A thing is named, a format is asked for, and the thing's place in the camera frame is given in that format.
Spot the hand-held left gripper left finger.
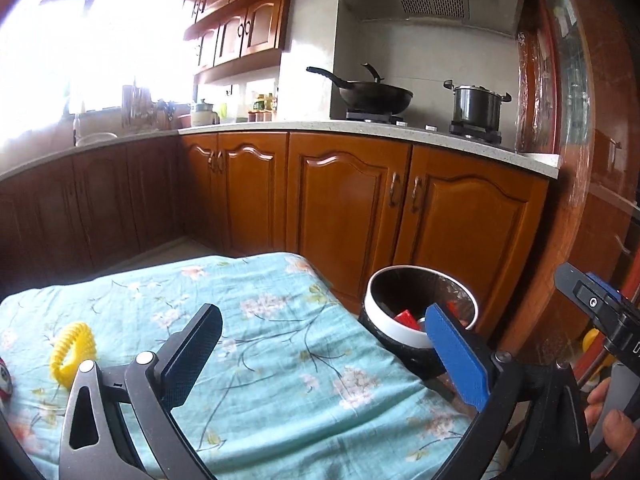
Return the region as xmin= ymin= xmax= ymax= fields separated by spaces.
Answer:
xmin=59 ymin=304 xmax=223 ymax=480

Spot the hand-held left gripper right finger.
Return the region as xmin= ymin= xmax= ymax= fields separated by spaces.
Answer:
xmin=424 ymin=302 xmax=591 ymax=480

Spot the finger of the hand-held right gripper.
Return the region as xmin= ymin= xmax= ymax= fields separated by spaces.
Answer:
xmin=555 ymin=262 xmax=626 ymax=333

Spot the white rimmed round trash bin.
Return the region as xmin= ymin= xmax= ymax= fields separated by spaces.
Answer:
xmin=357 ymin=266 xmax=480 ymax=381

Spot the person's right hand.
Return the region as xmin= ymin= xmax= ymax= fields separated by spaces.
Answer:
xmin=585 ymin=377 xmax=639 ymax=466

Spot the floral light blue blanket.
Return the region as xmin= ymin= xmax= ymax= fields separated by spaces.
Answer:
xmin=0 ymin=252 xmax=506 ymax=480

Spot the wooden lower kitchen cabinet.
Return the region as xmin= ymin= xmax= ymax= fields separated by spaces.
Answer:
xmin=0 ymin=130 xmax=551 ymax=321

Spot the wooden kitchen cabinet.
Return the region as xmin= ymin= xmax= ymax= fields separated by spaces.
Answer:
xmin=0 ymin=130 xmax=551 ymax=321
xmin=177 ymin=0 xmax=321 ymax=86

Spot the steel cooking pot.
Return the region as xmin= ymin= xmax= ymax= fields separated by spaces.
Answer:
xmin=443 ymin=79 xmax=512 ymax=128

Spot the white basin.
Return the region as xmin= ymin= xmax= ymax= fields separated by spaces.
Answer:
xmin=75 ymin=132 xmax=118 ymax=147

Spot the white kettle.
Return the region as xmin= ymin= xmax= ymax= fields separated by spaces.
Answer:
xmin=190 ymin=100 xmax=220 ymax=127

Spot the black gas stove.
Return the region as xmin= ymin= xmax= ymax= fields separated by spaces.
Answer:
xmin=345 ymin=109 xmax=503 ymax=143

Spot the speckled white kitchen countertop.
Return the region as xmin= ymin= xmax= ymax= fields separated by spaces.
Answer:
xmin=0 ymin=119 xmax=561 ymax=181

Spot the row of spice jars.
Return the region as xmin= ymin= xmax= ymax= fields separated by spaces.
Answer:
xmin=248 ymin=92 xmax=278 ymax=123

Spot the black wok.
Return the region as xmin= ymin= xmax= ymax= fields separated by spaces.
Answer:
xmin=306 ymin=66 xmax=415 ymax=113

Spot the bright kitchen window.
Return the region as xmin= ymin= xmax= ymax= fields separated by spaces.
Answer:
xmin=0 ymin=0 xmax=196 ymax=161

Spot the wooden upper kitchen cabinet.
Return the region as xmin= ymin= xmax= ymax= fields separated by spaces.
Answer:
xmin=177 ymin=0 xmax=321 ymax=86

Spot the wooden door frame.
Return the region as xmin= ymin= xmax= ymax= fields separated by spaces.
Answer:
xmin=517 ymin=0 xmax=640 ymax=361

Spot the yellow spiral ring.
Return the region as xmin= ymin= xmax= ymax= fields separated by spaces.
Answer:
xmin=49 ymin=322 xmax=97 ymax=390

